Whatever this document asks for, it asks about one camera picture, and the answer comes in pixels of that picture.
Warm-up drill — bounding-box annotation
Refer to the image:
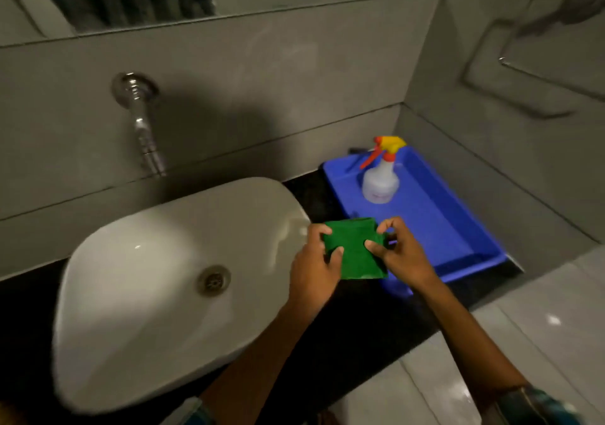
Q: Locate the person's left sleeve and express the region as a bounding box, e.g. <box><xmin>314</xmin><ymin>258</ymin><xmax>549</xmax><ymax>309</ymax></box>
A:
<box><xmin>161</xmin><ymin>396</ymin><xmax>218</xmax><ymax>425</ymax></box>

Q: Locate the chrome towel ring holder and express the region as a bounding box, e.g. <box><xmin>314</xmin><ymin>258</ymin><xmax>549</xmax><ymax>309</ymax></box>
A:
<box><xmin>461</xmin><ymin>0</ymin><xmax>605</xmax><ymax>120</ymax></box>

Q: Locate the blue plastic tray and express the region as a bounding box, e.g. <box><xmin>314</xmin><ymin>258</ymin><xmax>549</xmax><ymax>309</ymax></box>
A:
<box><xmin>321</xmin><ymin>146</ymin><xmax>509</xmax><ymax>298</ymax></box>

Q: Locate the white oval sink basin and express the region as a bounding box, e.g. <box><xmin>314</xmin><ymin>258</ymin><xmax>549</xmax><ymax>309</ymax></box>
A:
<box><xmin>52</xmin><ymin>176</ymin><xmax>312</xmax><ymax>415</ymax></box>

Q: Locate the chrome sink drain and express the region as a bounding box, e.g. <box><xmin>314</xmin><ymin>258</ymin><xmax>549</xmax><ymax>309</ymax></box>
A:
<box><xmin>197</xmin><ymin>265</ymin><xmax>232</xmax><ymax>297</ymax></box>

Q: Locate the person's left forearm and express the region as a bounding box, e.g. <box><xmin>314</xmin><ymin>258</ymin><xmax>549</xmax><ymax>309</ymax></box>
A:
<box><xmin>199</xmin><ymin>297</ymin><xmax>327</xmax><ymax>425</ymax></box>

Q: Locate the white spray bottle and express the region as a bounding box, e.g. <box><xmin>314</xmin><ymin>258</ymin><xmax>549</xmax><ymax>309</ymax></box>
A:
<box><xmin>359</xmin><ymin>136</ymin><xmax>407</xmax><ymax>204</ymax></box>

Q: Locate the person's right hand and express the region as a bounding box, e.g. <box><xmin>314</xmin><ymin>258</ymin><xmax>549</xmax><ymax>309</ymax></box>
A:
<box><xmin>364</xmin><ymin>217</ymin><xmax>441</xmax><ymax>294</ymax></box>

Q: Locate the person's right forearm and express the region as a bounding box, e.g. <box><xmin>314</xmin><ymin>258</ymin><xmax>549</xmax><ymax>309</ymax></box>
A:
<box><xmin>413</xmin><ymin>276</ymin><xmax>530</xmax><ymax>409</ymax></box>

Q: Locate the person's right sleeve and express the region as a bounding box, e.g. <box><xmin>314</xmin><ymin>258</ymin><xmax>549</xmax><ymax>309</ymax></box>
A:
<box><xmin>492</xmin><ymin>384</ymin><xmax>591</xmax><ymax>425</ymax></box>

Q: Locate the chrome wall faucet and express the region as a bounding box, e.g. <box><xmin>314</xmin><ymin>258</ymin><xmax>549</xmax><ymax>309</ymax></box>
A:
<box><xmin>112</xmin><ymin>72</ymin><xmax>167</xmax><ymax>177</ymax></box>

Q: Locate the green cleaning cloth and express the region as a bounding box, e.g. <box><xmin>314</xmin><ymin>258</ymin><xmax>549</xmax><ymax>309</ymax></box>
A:
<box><xmin>323</xmin><ymin>218</ymin><xmax>391</xmax><ymax>281</ymax></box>

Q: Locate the person's left hand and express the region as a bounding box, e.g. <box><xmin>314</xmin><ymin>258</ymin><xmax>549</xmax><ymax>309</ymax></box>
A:
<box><xmin>288</xmin><ymin>224</ymin><xmax>345</xmax><ymax>315</ymax></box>

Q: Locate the person's sleeve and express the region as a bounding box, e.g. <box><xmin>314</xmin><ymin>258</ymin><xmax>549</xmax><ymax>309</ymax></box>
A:
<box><xmin>161</xmin><ymin>396</ymin><xmax>218</xmax><ymax>425</ymax></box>
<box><xmin>492</xmin><ymin>384</ymin><xmax>591</xmax><ymax>425</ymax></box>

